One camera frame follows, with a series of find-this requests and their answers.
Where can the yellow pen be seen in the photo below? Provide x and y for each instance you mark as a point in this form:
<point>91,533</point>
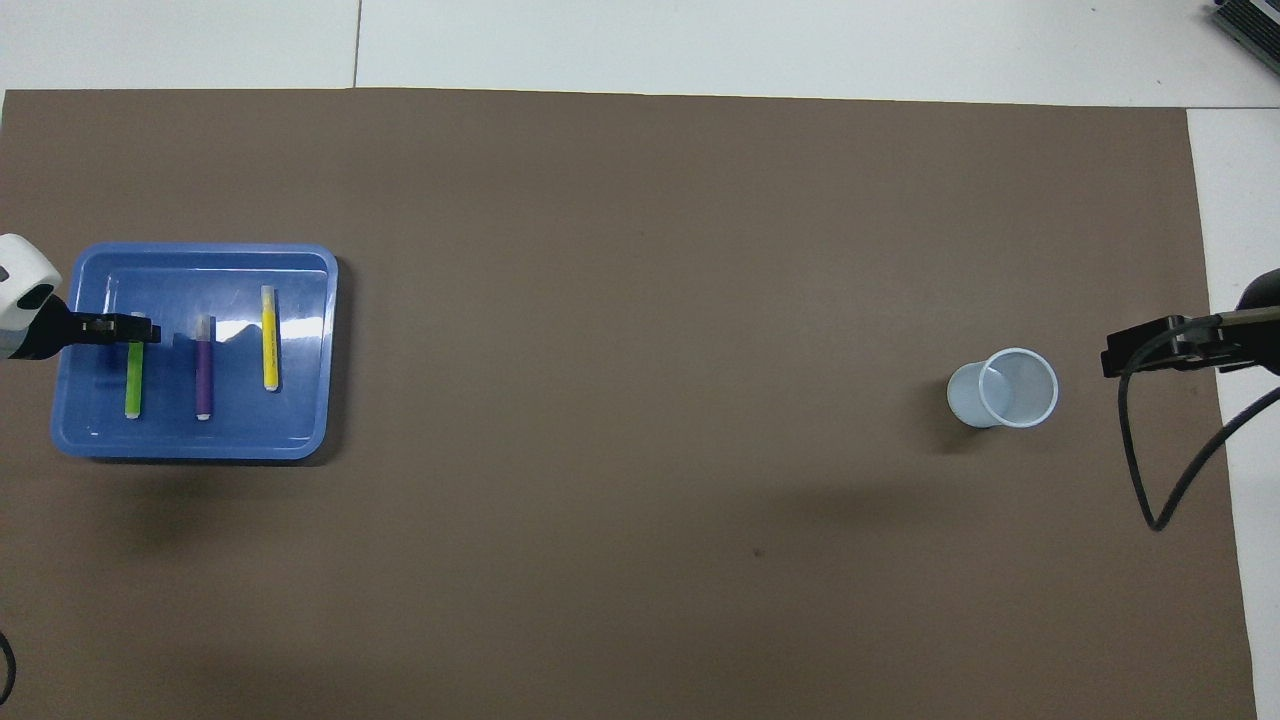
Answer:
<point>269,340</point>

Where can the translucent plastic cup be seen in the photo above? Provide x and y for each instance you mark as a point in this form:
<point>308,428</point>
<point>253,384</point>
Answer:
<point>1000,395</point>

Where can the brown table mat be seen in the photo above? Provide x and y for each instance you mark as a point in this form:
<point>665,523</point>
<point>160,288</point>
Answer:
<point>640,400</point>

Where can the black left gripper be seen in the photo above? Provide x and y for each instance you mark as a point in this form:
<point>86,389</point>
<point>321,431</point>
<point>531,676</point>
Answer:
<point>50,330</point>

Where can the purple pen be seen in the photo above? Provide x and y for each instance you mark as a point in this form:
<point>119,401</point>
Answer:
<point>204,370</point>

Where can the green pen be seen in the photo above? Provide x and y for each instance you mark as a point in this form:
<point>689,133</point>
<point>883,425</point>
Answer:
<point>133,385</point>

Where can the blue plastic tray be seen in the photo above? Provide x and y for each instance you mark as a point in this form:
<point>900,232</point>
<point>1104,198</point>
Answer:
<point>300,420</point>

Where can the grey ribbed device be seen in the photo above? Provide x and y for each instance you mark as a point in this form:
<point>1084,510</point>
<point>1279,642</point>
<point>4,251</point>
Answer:
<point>1250,30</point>

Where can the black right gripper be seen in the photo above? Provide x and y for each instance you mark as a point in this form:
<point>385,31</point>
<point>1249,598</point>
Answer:
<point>1258,325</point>

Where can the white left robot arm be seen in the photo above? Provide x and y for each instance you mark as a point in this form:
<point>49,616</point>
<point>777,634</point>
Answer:
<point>20,280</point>

